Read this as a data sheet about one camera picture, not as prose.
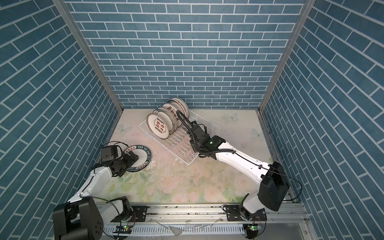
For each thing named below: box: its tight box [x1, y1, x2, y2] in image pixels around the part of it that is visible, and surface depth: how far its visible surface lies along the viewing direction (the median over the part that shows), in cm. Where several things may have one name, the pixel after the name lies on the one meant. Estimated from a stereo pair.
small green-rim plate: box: [123, 145, 152, 173], surface depth 93 cm
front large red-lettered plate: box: [146, 113, 170, 140], surface depth 101 cm
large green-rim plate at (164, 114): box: [152, 109, 175, 135], surface depth 98 cm
